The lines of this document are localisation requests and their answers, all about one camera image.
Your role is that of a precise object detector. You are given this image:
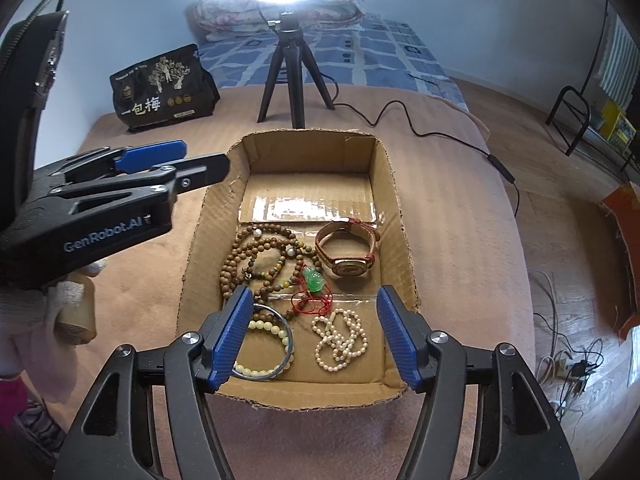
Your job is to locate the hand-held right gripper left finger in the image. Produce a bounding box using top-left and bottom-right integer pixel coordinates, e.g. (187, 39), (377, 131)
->
(52, 285), (255, 480)

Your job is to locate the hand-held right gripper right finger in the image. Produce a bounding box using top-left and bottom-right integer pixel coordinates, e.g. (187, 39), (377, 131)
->
(376, 284), (581, 480)

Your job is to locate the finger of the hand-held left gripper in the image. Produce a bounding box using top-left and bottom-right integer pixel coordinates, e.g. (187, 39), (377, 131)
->
(36, 139), (189, 187)
(35, 152), (232, 217)

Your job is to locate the cream bead bracelet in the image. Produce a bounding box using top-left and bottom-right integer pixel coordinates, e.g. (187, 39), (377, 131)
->
(232, 317), (292, 379)

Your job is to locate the silver bangle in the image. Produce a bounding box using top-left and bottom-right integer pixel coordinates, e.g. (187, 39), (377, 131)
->
(230, 302), (296, 381)

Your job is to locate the white pearl necklace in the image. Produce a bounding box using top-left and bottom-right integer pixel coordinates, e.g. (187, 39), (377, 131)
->
(311, 308), (370, 374)

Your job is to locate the green pendant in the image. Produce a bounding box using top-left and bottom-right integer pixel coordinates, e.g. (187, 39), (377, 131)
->
(291, 262), (335, 320)

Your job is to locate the person's left forearm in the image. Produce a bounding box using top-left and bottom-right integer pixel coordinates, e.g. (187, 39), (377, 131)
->
(0, 376), (66, 461)

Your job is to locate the person's left hand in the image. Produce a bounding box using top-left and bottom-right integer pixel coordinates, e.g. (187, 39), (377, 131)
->
(0, 275), (82, 402)

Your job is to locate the black printed snack bag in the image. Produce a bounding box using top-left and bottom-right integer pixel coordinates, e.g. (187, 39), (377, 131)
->
(110, 44), (220, 134)

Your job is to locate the black tripod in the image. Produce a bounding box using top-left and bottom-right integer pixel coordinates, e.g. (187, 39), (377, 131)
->
(257, 7), (336, 130)

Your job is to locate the folded floral quilt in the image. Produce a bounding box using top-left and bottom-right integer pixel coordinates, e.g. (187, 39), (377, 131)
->
(186, 0), (373, 44)

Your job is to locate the white power strip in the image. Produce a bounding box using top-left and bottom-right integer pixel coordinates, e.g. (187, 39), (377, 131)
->
(542, 355), (591, 382)

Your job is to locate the blue checkered bedsheet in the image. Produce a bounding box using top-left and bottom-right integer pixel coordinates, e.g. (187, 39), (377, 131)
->
(192, 15), (471, 111)

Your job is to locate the orange cardboard box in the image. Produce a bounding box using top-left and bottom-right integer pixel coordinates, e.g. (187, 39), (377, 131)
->
(600, 185), (640, 344)

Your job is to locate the black metal clothes rack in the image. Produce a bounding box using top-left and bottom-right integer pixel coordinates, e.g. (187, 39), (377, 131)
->
(545, 0), (640, 181)

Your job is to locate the yellow printed box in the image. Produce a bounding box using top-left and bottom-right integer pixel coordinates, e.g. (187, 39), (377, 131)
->
(600, 102), (637, 154)

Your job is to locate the striped hanging towel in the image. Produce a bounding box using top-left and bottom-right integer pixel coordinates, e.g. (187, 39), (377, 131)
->
(597, 15), (640, 106)

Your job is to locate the long wooden bead necklace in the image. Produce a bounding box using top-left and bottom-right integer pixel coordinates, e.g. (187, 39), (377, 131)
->
(220, 224), (326, 321)

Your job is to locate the wooden bracelet with coloured beads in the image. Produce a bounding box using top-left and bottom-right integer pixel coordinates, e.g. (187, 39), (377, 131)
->
(235, 252), (303, 294)

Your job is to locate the wristwatch with tan strap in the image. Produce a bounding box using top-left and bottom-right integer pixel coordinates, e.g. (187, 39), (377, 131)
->
(315, 217), (382, 279)

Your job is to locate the tangle of floor cables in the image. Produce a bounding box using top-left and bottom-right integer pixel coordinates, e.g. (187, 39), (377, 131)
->
(530, 270), (617, 421)

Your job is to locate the black ring light cable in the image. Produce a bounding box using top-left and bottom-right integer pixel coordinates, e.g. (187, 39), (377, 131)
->
(320, 72), (521, 219)

